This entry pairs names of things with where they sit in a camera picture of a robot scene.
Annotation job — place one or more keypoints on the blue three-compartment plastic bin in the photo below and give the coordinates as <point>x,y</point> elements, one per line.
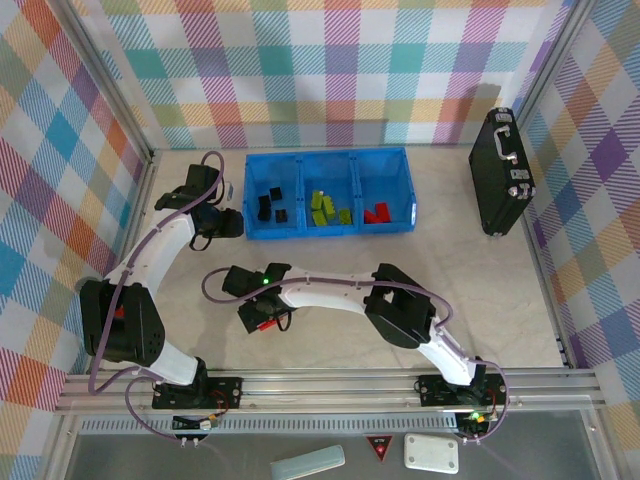
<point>330,170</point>

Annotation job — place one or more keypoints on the slotted metal strip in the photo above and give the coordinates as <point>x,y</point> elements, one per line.
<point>300,425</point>

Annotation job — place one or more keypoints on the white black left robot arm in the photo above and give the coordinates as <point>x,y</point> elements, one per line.
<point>160,245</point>

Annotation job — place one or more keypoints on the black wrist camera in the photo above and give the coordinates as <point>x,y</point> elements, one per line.
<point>272,274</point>
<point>170,200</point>

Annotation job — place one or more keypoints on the white rectangular plate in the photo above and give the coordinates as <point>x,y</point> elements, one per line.
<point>431,452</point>

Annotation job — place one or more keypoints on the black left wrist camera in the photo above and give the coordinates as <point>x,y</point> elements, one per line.
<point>170,200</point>

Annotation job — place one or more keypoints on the red triangle warning sign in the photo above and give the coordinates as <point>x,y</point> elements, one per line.
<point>379,445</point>

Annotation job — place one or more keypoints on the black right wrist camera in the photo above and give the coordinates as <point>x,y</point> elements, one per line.
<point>272,274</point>

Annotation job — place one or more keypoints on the aluminium frame rail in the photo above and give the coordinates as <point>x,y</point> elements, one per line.
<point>325,390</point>

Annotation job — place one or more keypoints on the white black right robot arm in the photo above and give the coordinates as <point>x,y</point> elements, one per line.
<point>325,297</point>

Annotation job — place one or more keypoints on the pale blue plastic bar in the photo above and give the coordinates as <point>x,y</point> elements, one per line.
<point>307,462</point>

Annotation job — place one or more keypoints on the small power connector board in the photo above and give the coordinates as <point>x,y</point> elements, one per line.
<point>205,424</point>
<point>475,420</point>

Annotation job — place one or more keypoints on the aluminium corner post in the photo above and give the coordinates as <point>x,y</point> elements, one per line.
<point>108,75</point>
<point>554,50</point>

